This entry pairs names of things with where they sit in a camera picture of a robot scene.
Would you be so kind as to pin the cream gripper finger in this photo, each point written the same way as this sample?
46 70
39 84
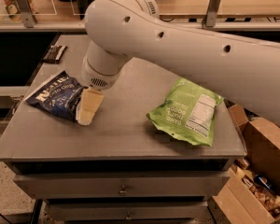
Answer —
90 101

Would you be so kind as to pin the blue chip bag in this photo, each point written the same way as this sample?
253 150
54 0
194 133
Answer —
58 96

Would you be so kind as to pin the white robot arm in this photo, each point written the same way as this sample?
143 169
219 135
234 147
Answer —
243 70

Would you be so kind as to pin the green chip bag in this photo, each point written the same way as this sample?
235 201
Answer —
187 113

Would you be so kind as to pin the upper grey drawer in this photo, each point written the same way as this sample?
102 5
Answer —
113 185

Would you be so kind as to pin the grey drawer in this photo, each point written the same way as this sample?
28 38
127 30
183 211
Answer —
113 185
125 211

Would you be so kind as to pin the lower grey drawer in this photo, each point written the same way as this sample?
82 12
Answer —
125 211

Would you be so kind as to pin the orange snack package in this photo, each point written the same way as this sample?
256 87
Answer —
13 9

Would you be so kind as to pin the cardboard box with snacks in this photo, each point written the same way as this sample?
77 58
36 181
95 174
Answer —
252 195

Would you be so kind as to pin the left metal bracket post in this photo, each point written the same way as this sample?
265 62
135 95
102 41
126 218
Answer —
28 18

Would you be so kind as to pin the metal bracket post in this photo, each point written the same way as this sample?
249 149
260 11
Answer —
28 18
211 13

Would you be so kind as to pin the right metal bracket post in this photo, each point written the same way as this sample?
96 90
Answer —
211 13

